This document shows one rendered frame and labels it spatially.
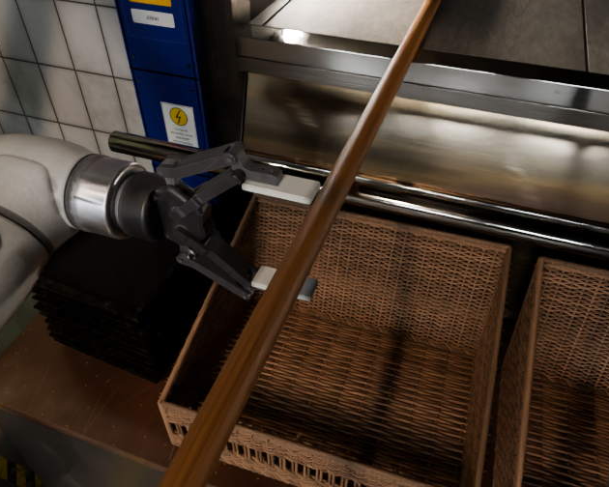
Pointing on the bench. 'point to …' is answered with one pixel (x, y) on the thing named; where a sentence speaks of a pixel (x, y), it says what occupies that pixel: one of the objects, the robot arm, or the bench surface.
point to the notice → (180, 124)
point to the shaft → (286, 282)
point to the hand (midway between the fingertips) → (304, 243)
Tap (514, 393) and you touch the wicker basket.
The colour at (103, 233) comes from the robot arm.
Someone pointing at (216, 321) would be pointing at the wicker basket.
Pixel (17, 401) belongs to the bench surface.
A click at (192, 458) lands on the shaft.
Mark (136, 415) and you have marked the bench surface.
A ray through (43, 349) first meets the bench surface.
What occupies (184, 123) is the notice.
